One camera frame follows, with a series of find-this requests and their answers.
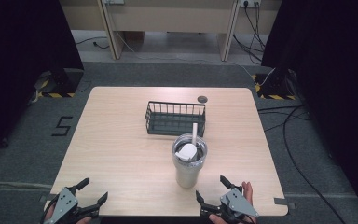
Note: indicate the yellow black hazard tape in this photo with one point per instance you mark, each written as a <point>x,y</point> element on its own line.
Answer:
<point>56,95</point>
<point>276,97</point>

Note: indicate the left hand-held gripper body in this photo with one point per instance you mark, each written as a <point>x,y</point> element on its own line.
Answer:
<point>64,201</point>

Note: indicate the black stand base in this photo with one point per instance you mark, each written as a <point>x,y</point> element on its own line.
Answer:
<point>276,83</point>
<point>63,80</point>

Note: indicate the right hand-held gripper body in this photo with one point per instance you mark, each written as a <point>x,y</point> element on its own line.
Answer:
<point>238,203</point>

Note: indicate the white straw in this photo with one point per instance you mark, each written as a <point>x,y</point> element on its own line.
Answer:
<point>195,133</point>

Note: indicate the beige desk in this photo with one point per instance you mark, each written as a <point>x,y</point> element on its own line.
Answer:
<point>171,18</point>

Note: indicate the person's left hand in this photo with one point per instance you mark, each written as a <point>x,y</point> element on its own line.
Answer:
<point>48,215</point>

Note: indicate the steel tumbler with clear lid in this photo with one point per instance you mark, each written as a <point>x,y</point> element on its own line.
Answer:
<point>188,168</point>

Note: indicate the black curtain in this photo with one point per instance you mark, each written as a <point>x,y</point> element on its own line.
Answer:
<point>21,62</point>
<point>332,77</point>

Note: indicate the grey tape strip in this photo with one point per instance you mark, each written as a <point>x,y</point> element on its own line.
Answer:
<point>283,202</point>
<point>47,198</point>

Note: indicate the person's right hand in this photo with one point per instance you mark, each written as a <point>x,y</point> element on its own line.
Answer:
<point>247,191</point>

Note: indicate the white wall power outlet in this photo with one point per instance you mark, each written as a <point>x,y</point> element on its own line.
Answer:
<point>250,2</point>

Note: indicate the dark round table grommet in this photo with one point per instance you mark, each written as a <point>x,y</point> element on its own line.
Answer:
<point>202,99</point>

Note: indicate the black tape floor mark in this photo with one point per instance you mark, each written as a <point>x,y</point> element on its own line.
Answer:
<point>62,126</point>

